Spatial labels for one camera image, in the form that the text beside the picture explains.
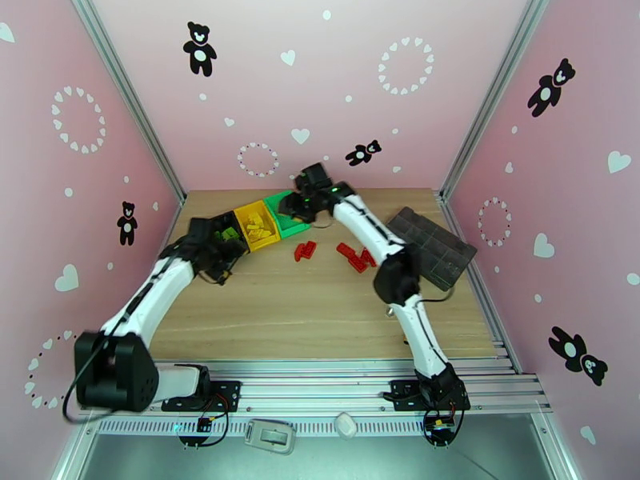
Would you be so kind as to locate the red lego brick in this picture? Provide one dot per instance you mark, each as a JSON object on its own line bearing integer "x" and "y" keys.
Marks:
{"x": 310, "y": 248}
{"x": 300, "y": 252}
{"x": 357, "y": 263}
{"x": 345, "y": 249}
{"x": 369, "y": 256}

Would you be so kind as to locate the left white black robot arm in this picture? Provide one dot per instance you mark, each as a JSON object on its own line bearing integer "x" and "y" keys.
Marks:
{"x": 150, "y": 293}

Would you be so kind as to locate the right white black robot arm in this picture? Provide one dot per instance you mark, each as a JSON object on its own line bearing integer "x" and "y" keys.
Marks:
{"x": 400, "y": 278}

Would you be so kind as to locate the green plastic bin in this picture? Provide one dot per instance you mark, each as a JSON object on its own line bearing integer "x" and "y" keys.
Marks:
{"x": 290, "y": 231}

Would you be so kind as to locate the black plastic bin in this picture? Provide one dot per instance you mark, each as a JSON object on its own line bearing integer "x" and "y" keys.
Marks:
{"x": 225, "y": 223}

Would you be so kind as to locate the yellow plastic bin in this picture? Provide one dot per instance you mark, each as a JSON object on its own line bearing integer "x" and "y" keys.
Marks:
{"x": 267, "y": 241}

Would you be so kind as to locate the dark translucent compartment tray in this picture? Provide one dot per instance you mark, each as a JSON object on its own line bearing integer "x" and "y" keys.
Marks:
{"x": 435, "y": 243}

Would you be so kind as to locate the aluminium slotted base rails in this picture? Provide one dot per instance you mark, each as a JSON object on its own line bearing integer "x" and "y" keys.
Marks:
{"x": 310, "y": 383}

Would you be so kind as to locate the grey white flat device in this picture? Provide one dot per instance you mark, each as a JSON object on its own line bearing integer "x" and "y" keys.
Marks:
{"x": 270, "y": 436}

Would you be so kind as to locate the perforated metal strip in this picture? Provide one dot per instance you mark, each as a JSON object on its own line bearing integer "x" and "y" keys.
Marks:
{"x": 150, "y": 426}

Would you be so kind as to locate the white oval puck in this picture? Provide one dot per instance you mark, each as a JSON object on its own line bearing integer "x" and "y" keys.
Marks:
{"x": 346, "y": 426}

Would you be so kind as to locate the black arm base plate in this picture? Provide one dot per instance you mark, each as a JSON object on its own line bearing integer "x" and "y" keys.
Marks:
{"x": 227, "y": 393}
{"x": 402, "y": 393}

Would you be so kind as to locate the aluminium frame post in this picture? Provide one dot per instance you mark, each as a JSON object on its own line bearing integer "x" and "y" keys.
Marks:
{"x": 495, "y": 96}
{"x": 127, "y": 96}

